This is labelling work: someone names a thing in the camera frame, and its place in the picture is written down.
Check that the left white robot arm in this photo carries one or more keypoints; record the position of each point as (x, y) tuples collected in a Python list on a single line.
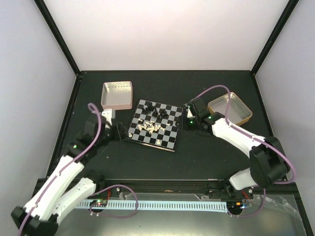
[(42, 215)]

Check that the pile of black chess pieces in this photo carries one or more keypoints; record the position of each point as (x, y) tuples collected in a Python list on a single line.
[(162, 113)]

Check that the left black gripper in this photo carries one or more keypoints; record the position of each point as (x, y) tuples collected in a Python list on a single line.
[(120, 133)]

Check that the gold rectangular tin lid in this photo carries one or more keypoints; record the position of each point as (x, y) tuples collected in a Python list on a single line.
[(238, 112)]

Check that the pile of white chess pieces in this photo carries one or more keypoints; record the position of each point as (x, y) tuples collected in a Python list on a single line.
[(151, 126)]

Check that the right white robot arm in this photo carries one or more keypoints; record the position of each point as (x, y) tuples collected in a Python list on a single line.
[(268, 163)]

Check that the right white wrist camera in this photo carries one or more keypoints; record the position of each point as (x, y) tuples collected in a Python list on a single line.
[(195, 106)]

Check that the pale blue cable duct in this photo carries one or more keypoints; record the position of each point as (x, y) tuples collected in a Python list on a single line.
[(158, 205)]

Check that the black frame post right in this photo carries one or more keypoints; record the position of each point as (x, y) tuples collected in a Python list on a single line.
[(281, 22)]

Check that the small circuit board right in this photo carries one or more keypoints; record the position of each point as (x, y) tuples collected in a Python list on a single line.
[(238, 205)]

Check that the black frame post left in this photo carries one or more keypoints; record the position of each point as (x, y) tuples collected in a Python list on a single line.
[(41, 5)]

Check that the small circuit board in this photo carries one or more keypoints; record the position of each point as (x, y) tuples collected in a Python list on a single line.
[(98, 203), (238, 205)]

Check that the small circuit board left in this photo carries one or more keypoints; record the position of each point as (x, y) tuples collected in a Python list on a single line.
[(98, 203)]

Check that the pink square tin box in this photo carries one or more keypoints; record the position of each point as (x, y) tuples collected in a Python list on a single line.
[(117, 95)]

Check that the black frame post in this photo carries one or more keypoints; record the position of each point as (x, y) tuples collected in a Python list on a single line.
[(281, 22), (41, 5)]

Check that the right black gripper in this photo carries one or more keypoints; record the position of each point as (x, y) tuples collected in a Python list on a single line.
[(182, 124)]

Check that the black mounting rail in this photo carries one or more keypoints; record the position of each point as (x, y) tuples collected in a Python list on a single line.
[(214, 189)]

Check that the black and silver chessboard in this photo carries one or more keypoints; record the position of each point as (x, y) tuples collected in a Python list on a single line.
[(168, 138)]

